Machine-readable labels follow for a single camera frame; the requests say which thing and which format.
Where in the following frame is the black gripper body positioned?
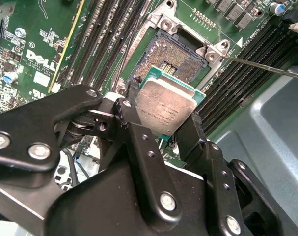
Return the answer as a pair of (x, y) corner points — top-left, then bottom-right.
(47, 163), (221, 236)

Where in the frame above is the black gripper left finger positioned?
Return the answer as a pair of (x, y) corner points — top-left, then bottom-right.
(0, 78), (183, 228)

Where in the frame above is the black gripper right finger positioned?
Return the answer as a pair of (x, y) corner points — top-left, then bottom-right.
(174, 110), (287, 236)

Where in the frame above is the silver CPU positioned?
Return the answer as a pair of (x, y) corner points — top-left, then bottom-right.
(135, 65), (208, 141)

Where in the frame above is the metal locking lever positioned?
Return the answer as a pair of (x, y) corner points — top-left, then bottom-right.
(219, 53), (298, 80)

